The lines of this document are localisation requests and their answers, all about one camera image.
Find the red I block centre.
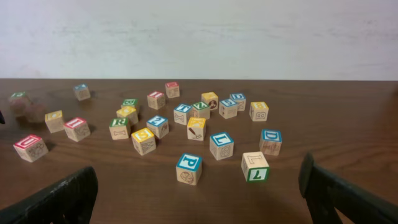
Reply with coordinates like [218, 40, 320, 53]
[63, 117, 91, 142]

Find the blue 5 block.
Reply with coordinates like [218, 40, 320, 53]
[219, 99, 238, 119]

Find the red H block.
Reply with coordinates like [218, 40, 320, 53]
[165, 82, 180, 98]

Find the yellow o block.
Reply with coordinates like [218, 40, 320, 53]
[45, 110, 64, 133]
[116, 106, 139, 126]

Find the yellow block upper right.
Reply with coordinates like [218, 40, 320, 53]
[201, 91, 218, 110]

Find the blue 2 block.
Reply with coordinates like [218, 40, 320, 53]
[146, 115, 169, 139]

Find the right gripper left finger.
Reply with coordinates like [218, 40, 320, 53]
[1, 166, 98, 223]

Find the red i block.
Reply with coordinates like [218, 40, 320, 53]
[63, 117, 91, 142]
[147, 91, 165, 110]

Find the blue X block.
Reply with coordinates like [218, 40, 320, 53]
[73, 83, 91, 101]

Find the blue P block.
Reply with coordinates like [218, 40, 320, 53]
[176, 153, 203, 185]

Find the blue D block upper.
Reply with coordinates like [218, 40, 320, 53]
[229, 93, 246, 111]

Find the yellow 8 block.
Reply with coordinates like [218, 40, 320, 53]
[249, 101, 269, 122]

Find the yellow K block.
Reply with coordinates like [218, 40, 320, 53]
[187, 117, 206, 141]

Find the yellow S block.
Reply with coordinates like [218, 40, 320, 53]
[131, 128, 157, 156]

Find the green F block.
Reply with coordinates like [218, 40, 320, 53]
[9, 91, 32, 117]

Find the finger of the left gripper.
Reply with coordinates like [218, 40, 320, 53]
[0, 111, 5, 124]

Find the red I block upper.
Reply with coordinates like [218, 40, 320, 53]
[147, 91, 165, 110]

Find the blue d block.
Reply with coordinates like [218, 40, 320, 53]
[259, 129, 282, 156]
[229, 93, 246, 111]

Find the green R block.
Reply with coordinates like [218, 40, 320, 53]
[109, 118, 131, 140]

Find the green Z block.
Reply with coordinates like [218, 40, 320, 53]
[192, 101, 210, 119]

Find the plain wood L block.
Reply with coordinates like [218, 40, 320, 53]
[241, 151, 270, 182]

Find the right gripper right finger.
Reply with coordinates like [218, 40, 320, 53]
[298, 153, 397, 224]

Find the blue D block right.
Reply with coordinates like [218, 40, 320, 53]
[259, 129, 282, 156]

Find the blue T block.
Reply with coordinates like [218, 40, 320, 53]
[174, 103, 193, 126]

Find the green B block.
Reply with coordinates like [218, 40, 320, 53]
[121, 98, 140, 113]

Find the red U block centre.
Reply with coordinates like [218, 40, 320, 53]
[13, 134, 49, 162]

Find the blue L block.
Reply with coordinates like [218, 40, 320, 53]
[210, 132, 234, 161]

